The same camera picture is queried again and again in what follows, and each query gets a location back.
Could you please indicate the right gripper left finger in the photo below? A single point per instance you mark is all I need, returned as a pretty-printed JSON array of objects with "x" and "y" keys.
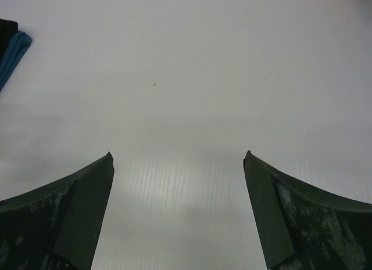
[{"x": 57, "y": 226}]

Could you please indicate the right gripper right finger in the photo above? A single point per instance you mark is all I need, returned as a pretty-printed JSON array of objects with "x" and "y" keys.
[{"x": 301, "y": 226}]

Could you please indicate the black t-shirt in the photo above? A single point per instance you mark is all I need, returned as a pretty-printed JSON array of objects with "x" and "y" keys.
[{"x": 8, "y": 29}]

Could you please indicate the folded teal t-shirt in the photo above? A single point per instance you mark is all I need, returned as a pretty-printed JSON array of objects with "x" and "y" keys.
[{"x": 15, "y": 50}]

